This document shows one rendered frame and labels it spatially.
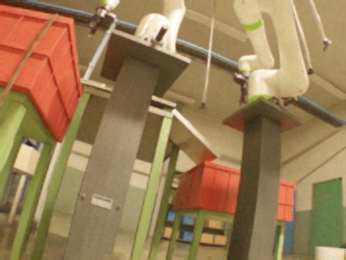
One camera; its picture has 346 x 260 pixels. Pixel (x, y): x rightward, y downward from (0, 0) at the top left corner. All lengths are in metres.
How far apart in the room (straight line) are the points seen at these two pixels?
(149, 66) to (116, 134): 0.25
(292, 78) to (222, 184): 0.58
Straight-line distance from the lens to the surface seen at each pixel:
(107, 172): 0.57
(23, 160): 2.33
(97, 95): 1.07
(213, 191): 1.03
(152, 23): 0.85
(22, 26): 0.63
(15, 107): 0.52
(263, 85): 1.01
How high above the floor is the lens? 0.44
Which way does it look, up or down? 23 degrees up
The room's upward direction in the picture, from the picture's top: 13 degrees clockwise
